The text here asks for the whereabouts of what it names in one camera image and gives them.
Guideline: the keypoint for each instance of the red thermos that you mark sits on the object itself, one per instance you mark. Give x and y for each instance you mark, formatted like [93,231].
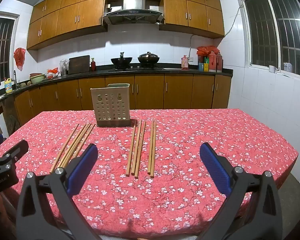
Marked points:
[219,63]
[212,62]

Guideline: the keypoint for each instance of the red bottle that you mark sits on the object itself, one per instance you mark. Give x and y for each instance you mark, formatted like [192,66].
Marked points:
[93,65]

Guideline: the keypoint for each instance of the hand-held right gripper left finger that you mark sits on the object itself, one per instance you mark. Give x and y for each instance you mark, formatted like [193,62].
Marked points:
[82,170]

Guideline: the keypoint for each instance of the green basin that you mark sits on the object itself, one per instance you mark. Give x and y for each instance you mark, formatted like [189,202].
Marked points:
[37,78]

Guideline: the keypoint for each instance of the beige perforated utensil holder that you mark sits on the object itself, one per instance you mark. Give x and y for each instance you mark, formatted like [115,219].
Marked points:
[111,105]

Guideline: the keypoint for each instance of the dark wooden cutting board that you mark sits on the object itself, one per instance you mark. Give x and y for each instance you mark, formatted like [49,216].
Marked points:
[78,64]

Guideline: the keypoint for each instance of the green bottle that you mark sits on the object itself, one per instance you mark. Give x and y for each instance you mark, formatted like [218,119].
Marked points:
[206,60]

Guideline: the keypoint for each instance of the black wok with lid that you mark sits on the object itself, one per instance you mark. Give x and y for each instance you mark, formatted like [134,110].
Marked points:
[148,58]

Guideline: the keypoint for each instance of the yellow box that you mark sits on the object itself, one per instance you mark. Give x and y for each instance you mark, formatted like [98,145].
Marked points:
[203,67]

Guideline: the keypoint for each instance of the yellow detergent bottle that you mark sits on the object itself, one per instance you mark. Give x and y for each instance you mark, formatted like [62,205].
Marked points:
[9,87]

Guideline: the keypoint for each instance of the pink bottle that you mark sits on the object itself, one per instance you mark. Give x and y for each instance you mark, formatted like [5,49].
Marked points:
[184,63]

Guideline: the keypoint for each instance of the clear bottle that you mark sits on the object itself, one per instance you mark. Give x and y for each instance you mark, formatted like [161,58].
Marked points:
[287,67]

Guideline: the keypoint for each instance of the wall socket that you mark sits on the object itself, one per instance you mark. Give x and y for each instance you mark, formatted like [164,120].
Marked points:
[190,59]

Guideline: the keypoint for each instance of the small barred window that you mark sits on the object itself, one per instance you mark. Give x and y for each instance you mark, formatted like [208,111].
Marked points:
[1,50]

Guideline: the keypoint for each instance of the red floral tablecloth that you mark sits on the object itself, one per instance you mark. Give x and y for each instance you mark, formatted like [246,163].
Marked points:
[175,160]

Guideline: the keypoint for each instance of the red bag over thermoses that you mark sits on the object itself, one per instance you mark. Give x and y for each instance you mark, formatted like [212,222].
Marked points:
[206,50]

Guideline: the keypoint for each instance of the red and white plastic bag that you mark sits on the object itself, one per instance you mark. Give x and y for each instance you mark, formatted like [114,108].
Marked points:
[52,73]

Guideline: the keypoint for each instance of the white cup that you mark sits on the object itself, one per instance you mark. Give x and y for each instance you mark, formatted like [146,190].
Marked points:
[271,69]

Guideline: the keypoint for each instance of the wooden base cabinets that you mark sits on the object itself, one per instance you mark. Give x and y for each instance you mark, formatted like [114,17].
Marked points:
[150,92]

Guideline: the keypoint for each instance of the metal faucet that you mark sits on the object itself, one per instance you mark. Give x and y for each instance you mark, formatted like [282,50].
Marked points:
[15,78]

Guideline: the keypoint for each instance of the wooden chopstick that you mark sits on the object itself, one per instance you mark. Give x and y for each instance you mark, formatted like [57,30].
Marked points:
[75,142]
[78,141]
[140,150]
[154,150]
[137,148]
[131,148]
[151,147]
[81,140]
[65,148]
[86,138]

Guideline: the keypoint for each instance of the wooden wall cabinets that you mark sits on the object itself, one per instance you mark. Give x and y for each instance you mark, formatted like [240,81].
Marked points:
[65,17]

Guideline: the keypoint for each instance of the gas stove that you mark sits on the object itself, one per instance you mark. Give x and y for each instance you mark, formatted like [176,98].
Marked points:
[135,68]

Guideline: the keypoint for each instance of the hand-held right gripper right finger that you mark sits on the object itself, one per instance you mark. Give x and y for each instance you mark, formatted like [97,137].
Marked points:
[215,170]

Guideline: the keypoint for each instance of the clear plastic bag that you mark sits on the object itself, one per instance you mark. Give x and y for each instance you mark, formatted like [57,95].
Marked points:
[64,66]

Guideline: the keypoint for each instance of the steel range hood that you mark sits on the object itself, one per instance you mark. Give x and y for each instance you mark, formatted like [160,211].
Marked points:
[133,2]

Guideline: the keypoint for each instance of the black kitchen countertop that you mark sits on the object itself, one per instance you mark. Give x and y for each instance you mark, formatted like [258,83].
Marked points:
[72,75]

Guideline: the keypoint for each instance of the large barred sliding window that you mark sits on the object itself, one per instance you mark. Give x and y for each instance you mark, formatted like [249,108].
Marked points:
[277,30]

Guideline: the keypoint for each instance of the hanging red plastic bag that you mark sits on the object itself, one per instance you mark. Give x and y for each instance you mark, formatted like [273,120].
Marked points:
[19,57]

